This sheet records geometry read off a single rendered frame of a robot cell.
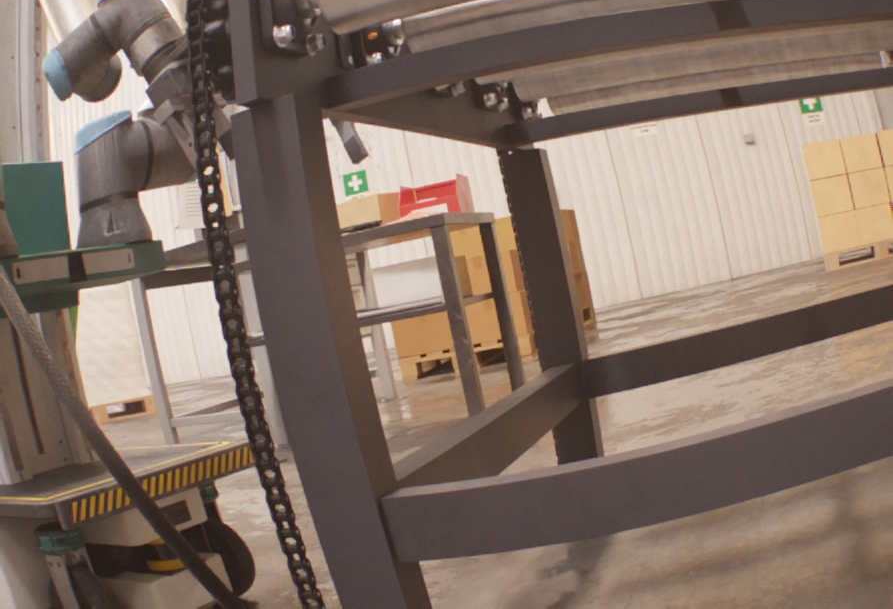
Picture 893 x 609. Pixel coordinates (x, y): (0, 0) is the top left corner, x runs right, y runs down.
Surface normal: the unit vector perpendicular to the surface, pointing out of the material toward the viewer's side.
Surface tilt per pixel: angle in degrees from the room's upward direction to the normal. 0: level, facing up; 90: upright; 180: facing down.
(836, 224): 90
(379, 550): 90
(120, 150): 90
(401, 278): 90
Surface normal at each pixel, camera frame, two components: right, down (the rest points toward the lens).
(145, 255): 0.91, -0.18
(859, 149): -0.33, 0.07
